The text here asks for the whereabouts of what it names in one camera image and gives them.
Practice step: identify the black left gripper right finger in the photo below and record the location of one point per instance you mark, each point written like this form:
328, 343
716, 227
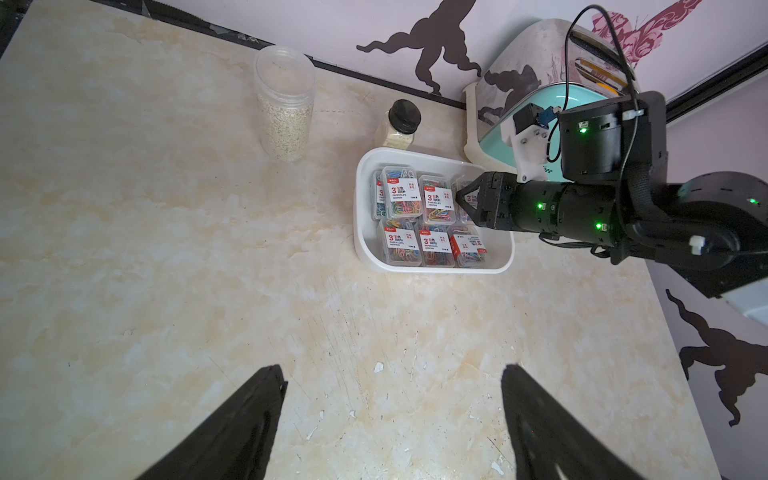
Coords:
548, 442

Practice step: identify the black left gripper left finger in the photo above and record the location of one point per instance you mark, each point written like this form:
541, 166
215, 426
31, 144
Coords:
236, 440

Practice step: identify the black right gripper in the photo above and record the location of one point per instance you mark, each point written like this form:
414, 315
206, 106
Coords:
510, 201

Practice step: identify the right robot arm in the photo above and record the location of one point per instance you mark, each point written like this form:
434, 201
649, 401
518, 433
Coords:
595, 177

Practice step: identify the white plastic storage box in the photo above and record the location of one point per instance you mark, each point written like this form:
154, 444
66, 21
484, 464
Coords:
368, 246

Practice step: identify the black-lidded spice bottle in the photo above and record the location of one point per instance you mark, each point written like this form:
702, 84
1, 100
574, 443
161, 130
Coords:
402, 122

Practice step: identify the mint green toaster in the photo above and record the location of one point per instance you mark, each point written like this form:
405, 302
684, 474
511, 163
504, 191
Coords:
550, 64

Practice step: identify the clear jar of oats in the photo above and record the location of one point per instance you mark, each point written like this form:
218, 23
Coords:
285, 85

